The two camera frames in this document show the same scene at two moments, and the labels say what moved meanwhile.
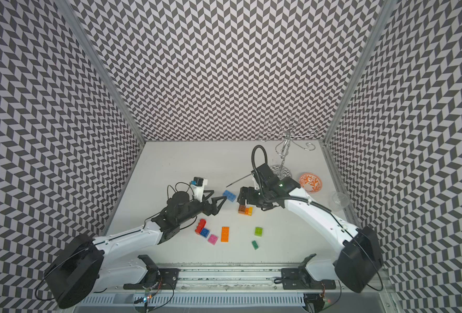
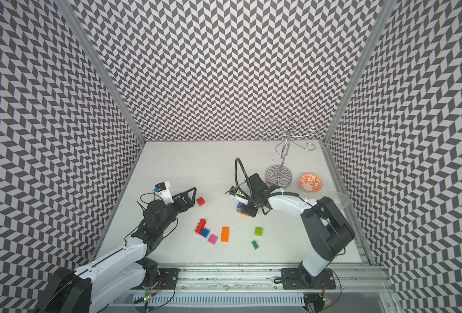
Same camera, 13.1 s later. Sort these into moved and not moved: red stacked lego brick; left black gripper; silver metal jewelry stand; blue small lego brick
Moved: left black gripper
Not moved: blue small lego brick; silver metal jewelry stand; red stacked lego brick
